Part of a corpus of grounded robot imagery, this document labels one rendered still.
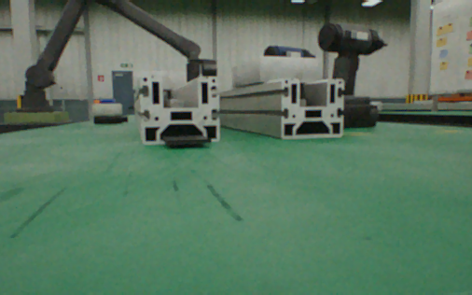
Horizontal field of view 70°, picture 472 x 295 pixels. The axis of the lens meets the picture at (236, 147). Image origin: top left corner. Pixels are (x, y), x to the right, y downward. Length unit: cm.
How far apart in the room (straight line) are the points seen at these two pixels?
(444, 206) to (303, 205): 6
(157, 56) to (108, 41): 163
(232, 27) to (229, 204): 1251
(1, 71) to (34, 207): 1317
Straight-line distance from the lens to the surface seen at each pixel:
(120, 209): 16
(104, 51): 1253
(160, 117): 44
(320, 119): 51
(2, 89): 1331
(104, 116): 108
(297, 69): 57
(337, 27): 75
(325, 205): 16
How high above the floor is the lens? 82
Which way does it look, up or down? 7 degrees down
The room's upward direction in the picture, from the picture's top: 1 degrees counter-clockwise
